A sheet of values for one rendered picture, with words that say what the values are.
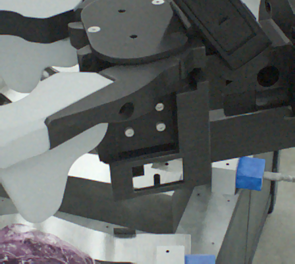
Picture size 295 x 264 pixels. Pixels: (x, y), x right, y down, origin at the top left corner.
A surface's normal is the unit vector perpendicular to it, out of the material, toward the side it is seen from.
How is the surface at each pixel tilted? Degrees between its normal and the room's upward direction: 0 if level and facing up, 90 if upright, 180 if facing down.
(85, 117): 82
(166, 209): 90
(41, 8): 8
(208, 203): 0
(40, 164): 83
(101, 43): 8
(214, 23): 84
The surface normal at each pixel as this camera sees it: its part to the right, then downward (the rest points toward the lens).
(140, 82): -0.07, -0.84
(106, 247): 0.18, -0.75
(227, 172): -0.24, 0.64
